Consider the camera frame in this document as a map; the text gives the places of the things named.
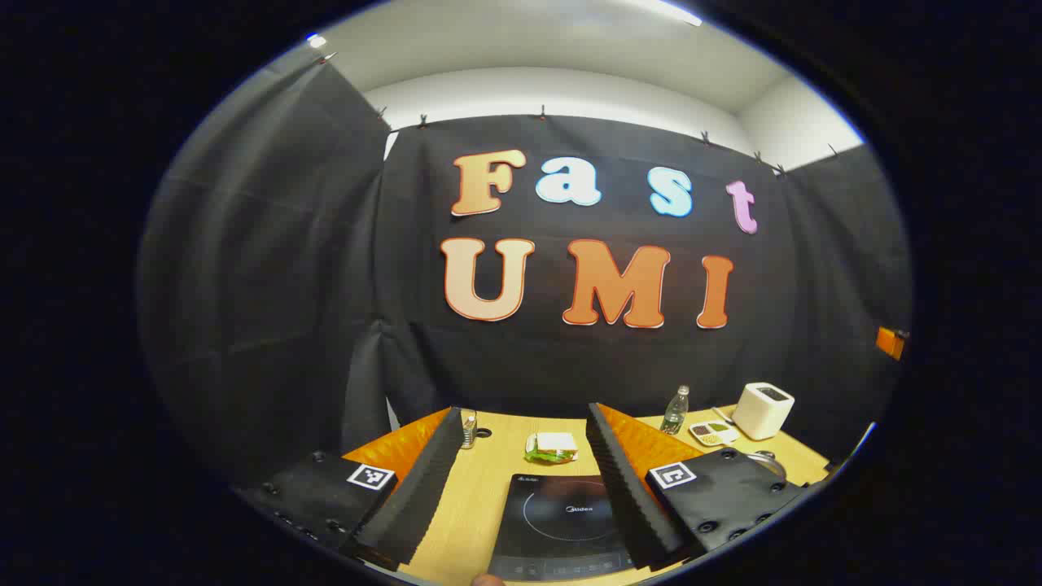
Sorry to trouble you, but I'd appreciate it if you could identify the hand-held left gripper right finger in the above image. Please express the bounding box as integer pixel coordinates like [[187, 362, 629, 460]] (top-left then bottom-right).
[[586, 402, 815, 571]]

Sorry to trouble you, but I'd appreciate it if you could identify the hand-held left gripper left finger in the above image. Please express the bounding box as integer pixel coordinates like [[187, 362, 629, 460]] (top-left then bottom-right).
[[236, 407, 465, 572]]

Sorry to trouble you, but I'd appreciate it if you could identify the clear plastic water bottle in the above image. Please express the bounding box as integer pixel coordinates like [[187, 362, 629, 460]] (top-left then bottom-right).
[[659, 385, 691, 436]]

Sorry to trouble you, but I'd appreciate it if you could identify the row of black cloth clips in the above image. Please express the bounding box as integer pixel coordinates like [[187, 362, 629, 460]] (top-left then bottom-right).
[[374, 104, 839, 176]]

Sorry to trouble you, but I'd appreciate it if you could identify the black induction cooktop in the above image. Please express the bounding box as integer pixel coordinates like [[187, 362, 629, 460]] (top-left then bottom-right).
[[487, 474, 644, 584]]

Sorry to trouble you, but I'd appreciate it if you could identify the white divided bean dish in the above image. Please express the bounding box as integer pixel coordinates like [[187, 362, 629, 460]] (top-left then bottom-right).
[[689, 420, 740, 447]]

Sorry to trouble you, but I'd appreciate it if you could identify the white toaster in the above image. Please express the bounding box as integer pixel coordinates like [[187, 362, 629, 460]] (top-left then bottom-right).
[[731, 383, 795, 441]]

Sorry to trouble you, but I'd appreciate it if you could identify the steel pot with black handles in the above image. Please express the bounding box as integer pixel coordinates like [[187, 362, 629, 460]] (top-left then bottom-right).
[[745, 450, 789, 481]]

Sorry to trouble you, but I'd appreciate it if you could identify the sandwich with lettuce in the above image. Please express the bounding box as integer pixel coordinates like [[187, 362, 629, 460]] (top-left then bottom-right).
[[525, 431, 580, 465]]

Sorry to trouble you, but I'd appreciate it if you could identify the black backdrop cloth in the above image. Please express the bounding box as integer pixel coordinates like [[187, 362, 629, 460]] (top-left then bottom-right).
[[137, 57, 913, 489]]

